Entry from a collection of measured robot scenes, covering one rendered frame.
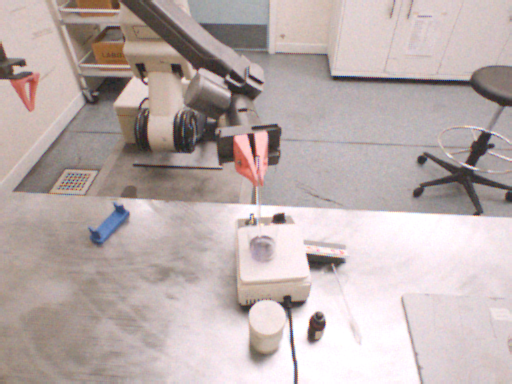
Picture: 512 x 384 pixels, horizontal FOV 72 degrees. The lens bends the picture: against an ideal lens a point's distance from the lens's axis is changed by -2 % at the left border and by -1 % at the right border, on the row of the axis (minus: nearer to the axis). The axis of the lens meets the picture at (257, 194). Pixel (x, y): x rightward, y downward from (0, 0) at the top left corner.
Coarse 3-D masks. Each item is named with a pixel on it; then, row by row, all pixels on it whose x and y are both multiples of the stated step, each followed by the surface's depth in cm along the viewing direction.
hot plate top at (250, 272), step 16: (240, 240) 66; (288, 240) 66; (240, 256) 63; (288, 256) 63; (304, 256) 63; (240, 272) 61; (256, 272) 61; (272, 272) 61; (288, 272) 61; (304, 272) 61
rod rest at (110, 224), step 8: (120, 208) 80; (112, 216) 80; (120, 216) 80; (104, 224) 79; (112, 224) 79; (96, 232) 74; (104, 232) 77; (112, 232) 78; (96, 240) 76; (104, 240) 76
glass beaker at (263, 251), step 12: (264, 216) 60; (252, 228) 61; (264, 228) 62; (276, 228) 59; (252, 240) 58; (264, 240) 57; (276, 240) 59; (252, 252) 60; (264, 252) 59; (276, 252) 62; (264, 264) 62
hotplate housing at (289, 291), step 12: (240, 288) 61; (252, 288) 61; (264, 288) 61; (276, 288) 61; (288, 288) 62; (300, 288) 62; (240, 300) 64; (252, 300) 63; (276, 300) 64; (288, 300) 63; (300, 300) 65
